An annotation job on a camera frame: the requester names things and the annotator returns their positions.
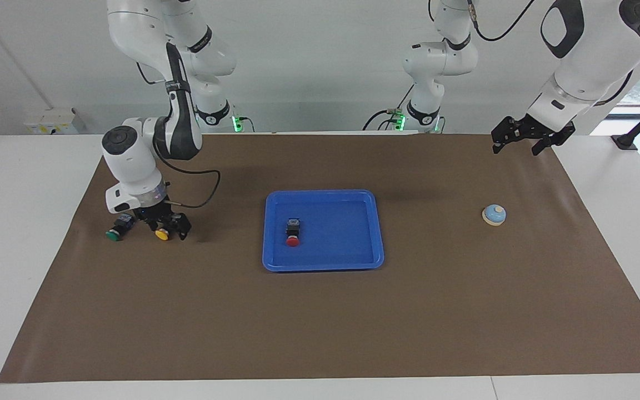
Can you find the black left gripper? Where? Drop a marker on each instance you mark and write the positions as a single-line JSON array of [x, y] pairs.
[[531, 129]]

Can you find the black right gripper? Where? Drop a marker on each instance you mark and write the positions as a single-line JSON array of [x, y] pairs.
[[156, 211]]

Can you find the yellow push button switch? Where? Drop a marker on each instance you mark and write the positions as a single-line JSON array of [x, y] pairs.
[[161, 234]]

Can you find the green push button switch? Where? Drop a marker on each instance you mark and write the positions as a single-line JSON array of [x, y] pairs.
[[113, 235]]

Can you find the light blue call bell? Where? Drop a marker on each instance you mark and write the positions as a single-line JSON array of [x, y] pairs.
[[494, 215]]

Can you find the red push button switch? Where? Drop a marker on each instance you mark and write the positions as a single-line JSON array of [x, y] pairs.
[[293, 240]]

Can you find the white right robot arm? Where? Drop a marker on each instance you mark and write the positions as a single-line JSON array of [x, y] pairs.
[[134, 161]]

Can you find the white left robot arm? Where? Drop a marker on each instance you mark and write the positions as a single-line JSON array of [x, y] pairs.
[[592, 55]]

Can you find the blue plastic tray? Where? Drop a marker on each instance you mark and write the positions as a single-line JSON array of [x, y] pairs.
[[336, 244]]

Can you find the white power strip box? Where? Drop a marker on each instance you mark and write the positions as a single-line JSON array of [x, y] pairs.
[[48, 122]]

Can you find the brown table mat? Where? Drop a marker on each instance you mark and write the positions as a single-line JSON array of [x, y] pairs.
[[320, 322]]

